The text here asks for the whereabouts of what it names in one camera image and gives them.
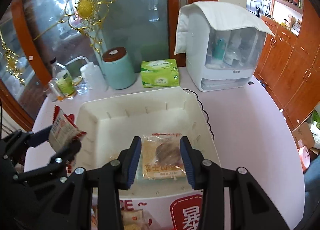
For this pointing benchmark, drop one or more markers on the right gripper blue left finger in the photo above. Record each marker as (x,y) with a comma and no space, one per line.
(129,160)

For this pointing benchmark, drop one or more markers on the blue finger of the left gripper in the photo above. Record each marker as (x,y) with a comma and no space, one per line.
(39,137)
(66,154)

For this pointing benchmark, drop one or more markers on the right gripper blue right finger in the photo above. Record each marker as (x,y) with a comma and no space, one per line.
(199,171)

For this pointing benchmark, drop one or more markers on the small red white snack packet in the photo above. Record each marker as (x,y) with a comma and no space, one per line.
(64,131)

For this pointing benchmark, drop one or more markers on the large rice cake snack bag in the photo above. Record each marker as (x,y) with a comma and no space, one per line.
(148,169)

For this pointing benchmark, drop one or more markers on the mixed nut snack bag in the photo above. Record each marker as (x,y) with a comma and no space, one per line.
(168,149)

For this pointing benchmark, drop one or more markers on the white plastic storage bin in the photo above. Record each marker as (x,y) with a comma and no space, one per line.
(160,118)

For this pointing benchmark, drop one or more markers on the crispy rice snack bag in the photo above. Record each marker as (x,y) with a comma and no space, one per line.
(136,219)

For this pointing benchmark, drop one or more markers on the green label glass bottle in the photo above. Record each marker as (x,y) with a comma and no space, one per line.
(63,79)

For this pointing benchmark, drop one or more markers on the small glass jar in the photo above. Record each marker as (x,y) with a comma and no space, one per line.
(80,85)

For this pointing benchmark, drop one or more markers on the white squeeze bottle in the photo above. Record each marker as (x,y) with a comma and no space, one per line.
(92,74)

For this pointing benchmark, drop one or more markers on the teal ceramic jar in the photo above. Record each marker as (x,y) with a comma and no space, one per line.
(118,68)

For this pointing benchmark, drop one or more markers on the green tissue pack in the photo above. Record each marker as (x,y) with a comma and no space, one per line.
(160,73)

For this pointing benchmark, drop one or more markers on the white countertop appliance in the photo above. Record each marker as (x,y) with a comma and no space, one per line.
(218,60)

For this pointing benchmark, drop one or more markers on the pink plastic object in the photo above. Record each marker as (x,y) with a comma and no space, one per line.
(304,158)

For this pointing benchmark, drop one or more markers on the cardboard box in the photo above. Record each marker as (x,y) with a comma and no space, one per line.
(303,136)

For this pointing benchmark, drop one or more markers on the wooden cabinet with shelves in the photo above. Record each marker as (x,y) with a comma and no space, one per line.
(289,63)

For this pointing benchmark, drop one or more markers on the white cloth cover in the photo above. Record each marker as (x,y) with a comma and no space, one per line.
(221,16)

